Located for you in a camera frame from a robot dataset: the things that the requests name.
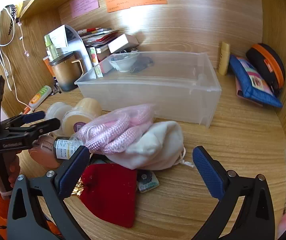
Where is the orange packet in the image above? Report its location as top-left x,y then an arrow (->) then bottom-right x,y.
43,56 -> 55,77

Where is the white cable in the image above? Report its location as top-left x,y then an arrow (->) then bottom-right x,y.
0,5 -> 33,105

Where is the blue fabric pencil pouch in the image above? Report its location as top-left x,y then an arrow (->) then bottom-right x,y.
229,55 -> 283,108

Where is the fruit-printed card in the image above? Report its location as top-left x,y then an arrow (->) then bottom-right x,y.
89,47 -> 100,67

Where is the white cloth drawstring pouch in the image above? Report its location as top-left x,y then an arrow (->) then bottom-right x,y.
119,121 -> 194,170

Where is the white paper note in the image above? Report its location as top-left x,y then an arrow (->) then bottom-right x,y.
44,25 -> 68,55

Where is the cream-filled plastic jar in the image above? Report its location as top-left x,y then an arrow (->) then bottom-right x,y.
62,97 -> 103,134

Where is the stack of books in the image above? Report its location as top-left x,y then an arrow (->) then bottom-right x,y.
78,27 -> 120,55

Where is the dark green bottle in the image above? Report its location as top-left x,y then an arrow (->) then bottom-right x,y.
54,137 -> 83,160

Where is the pink round case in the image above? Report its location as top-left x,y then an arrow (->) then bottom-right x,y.
29,134 -> 61,169

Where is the pink paper note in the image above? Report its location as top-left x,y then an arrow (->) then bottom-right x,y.
70,0 -> 100,19

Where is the white bowl of beads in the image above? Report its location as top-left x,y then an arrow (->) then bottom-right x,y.
107,51 -> 141,72

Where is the red white marker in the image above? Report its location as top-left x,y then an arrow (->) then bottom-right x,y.
78,27 -> 101,34

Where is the pink rope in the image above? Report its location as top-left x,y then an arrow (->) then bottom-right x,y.
70,104 -> 156,155

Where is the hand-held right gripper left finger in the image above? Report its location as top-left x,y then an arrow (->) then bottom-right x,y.
7,145 -> 91,240

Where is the pink thin cable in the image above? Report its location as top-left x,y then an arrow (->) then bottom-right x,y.
17,19 -> 31,58

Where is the black chain strap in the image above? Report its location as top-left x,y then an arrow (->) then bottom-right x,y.
8,5 -> 17,37

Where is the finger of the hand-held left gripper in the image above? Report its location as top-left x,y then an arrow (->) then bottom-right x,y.
0,111 -> 46,130
8,118 -> 61,142

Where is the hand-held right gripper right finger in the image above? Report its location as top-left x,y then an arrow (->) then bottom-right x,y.
192,146 -> 275,240

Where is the wooden desktop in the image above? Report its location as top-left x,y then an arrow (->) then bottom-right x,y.
0,77 -> 286,240

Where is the yellow sunscreen bottle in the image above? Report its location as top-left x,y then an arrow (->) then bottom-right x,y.
218,42 -> 231,75

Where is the green orange tube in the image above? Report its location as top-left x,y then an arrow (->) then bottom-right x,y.
29,85 -> 52,110

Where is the person's left hand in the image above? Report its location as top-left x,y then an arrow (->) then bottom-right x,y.
0,151 -> 21,193

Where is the grey arched stand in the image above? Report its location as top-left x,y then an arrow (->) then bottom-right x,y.
65,25 -> 93,73

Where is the clear plastic storage box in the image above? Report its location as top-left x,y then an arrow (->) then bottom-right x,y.
75,51 -> 221,128

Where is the brown lidded mug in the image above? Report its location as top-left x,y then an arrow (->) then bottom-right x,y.
49,52 -> 83,92

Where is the red velvet pouch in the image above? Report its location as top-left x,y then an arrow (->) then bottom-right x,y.
72,163 -> 138,228

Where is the black case with orange zip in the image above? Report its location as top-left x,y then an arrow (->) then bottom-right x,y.
245,44 -> 286,97

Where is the small white box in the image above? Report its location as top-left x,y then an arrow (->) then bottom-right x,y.
108,34 -> 140,53

